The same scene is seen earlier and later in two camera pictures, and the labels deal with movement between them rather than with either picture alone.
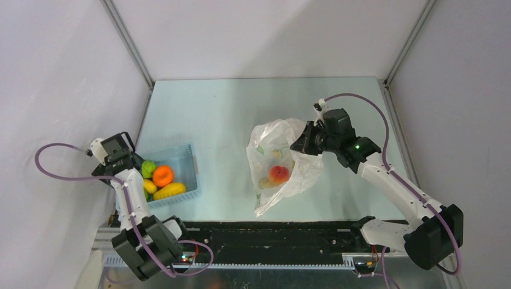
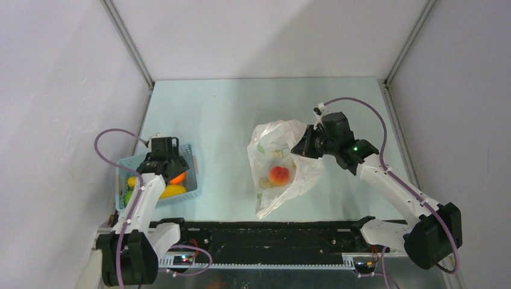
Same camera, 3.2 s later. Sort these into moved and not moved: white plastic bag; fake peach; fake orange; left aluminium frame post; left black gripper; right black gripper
Moved: fake orange; left black gripper
Not moved: left aluminium frame post; white plastic bag; right black gripper; fake peach
